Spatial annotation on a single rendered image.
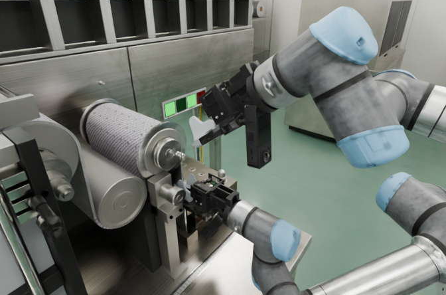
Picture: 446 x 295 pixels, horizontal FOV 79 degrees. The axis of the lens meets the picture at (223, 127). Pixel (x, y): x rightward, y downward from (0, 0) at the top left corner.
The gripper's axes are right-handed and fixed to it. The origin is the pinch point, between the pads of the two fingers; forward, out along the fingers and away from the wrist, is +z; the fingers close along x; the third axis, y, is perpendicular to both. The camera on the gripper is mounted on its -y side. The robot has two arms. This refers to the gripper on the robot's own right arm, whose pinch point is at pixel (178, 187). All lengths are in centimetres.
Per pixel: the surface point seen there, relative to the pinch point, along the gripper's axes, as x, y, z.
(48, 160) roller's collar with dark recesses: 30.6, 27.5, -7.8
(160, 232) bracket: 11.3, -4.7, -5.1
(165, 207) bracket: 10.8, 4.6, -7.6
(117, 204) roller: 19.5, 8.8, -2.8
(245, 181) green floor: -137, -109, 66
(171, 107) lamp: -24.6, 10.0, 29.4
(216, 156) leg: -72, -42, 46
